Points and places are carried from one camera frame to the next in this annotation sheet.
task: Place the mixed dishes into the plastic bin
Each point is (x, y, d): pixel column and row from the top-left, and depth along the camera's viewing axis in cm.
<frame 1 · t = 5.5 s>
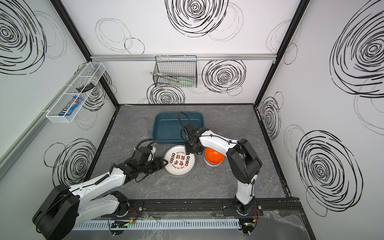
left hand: (167, 164, 84), fingers open
right hand: (187, 151, 89), fingers open
teal plastic bin: (168, 124, 112), on the table
white plate red characters: (179, 163, 88), point 3 cm above the table
clear glass cup: (141, 123, 104), point 6 cm above the table

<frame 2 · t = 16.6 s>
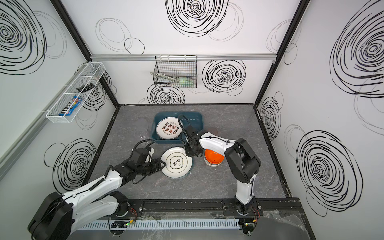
left hand: (165, 166, 83), fingers open
right hand: (186, 154, 90), fingers closed
white plate red characters: (169, 128, 107), on the table
white plate black emblem: (178, 164, 88), point 2 cm above the table
the other named things where they were.

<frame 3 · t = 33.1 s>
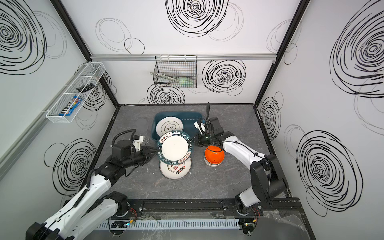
left hand: (159, 151, 76), fingers open
right hand: (186, 142, 80), fingers closed
white plate black emblem: (168, 124, 108), point 2 cm above the table
green rim plate: (174, 147, 81), point 16 cm above the table
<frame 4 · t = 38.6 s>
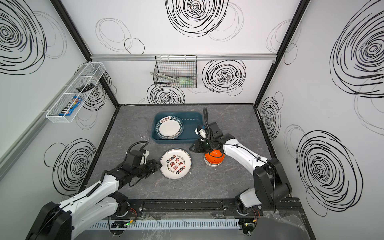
left hand: (161, 167, 83), fingers open
right hand: (189, 149, 81), fingers open
green rim plate: (169, 127, 104), point 4 cm above the table
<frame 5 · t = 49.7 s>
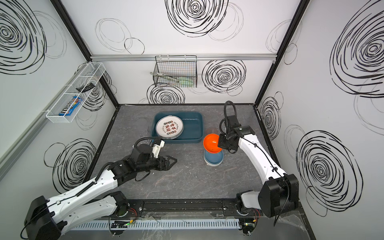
left hand: (173, 161, 75), fingers open
right hand: (219, 144, 81), fingers closed
white plate red symbols: (169, 127, 104), point 4 cm above the table
orange bowl: (210, 143, 84), point 14 cm above the table
blue bowl: (213, 158, 86), point 7 cm above the table
